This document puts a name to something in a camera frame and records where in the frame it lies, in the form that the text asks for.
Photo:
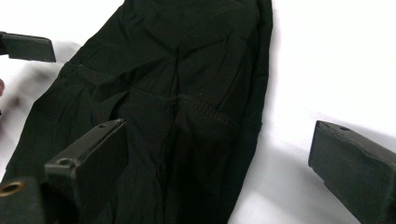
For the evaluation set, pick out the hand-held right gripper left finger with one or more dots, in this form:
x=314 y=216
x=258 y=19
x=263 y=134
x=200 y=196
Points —
x=96 y=174

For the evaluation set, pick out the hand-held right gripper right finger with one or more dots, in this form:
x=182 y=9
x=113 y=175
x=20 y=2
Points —
x=358 y=171

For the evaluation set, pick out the black pants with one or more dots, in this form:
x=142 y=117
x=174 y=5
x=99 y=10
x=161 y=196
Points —
x=174 y=77

